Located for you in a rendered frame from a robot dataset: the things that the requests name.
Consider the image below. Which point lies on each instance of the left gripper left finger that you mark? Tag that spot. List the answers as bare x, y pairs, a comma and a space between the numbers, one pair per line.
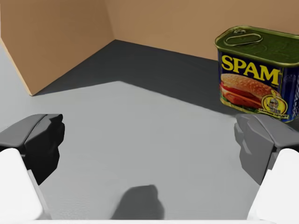
35, 149

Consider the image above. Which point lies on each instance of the tall board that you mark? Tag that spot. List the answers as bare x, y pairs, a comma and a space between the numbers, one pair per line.
140, 25

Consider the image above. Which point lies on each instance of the green and blue rectangular can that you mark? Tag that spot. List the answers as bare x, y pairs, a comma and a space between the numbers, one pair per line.
257, 77

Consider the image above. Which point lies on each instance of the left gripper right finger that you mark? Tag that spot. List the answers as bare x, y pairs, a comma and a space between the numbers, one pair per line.
261, 149

